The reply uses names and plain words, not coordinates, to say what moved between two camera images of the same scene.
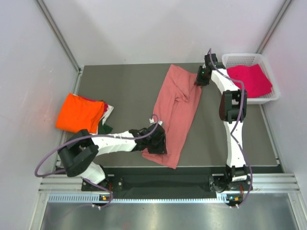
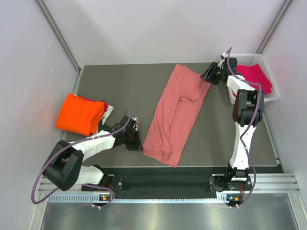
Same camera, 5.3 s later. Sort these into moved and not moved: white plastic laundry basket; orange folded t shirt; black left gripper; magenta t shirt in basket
Moved: black left gripper
Not moved: white plastic laundry basket; orange folded t shirt; magenta t shirt in basket
